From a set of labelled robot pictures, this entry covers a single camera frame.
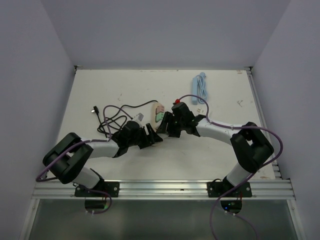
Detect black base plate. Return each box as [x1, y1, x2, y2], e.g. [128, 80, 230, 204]
[74, 181, 120, 198]
[206, 177, 253, 198]

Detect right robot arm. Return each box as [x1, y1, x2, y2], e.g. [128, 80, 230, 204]
[156, 102, 274, 197]

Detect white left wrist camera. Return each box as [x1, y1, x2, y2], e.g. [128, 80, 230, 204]
[132, 113, 144, 124]

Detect black power strip cable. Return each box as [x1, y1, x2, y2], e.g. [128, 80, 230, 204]
[90, 99, 160, 137]

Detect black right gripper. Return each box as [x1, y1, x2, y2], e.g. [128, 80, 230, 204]
[157, 111, 185, 138]

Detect green plug on beige strip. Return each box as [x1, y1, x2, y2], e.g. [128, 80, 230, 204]
[155, 112, 164, 123]

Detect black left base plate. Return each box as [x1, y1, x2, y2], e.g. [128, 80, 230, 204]
[74, 181, 120, 198]

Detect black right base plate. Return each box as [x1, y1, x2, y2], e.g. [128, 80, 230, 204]
[206, 177, 253, 198]

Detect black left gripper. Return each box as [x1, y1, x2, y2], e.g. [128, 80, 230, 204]
[127, 123, 163, 149]

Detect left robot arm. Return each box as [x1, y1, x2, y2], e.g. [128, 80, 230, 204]
[42, 120, 163, 197]

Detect aluminium right side rail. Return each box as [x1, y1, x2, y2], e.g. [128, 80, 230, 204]
[245, 67, 283, 180]

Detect beige power strip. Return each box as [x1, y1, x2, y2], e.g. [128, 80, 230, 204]
[150, 102, 165, 131]

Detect pink charger on beige strip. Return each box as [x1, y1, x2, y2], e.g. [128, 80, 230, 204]
[155, 104, 165, 114]

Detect aluminium rail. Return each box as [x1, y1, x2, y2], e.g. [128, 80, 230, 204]
[245, 67, 283, 180]
[32, 179, 295, 200]

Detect aluminium front rail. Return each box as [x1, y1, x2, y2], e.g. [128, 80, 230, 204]
[32, 179, 295, 200]

